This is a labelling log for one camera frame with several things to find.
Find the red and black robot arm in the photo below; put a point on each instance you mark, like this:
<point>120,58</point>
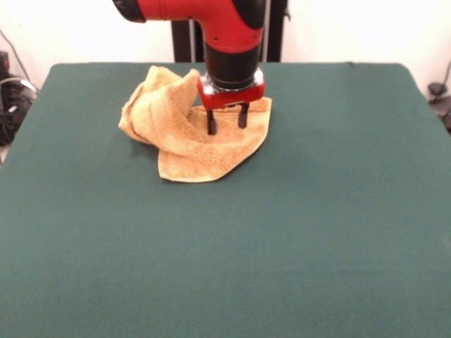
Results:
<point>229,35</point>

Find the orange terry towel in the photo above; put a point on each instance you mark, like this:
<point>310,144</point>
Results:
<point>197,158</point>

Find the dark green table cloth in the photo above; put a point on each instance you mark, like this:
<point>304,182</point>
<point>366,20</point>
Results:
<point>105,246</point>

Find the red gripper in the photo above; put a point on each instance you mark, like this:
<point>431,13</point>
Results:
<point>229,98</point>

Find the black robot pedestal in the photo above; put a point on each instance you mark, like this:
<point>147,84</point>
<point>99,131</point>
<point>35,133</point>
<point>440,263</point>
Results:
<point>181,45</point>

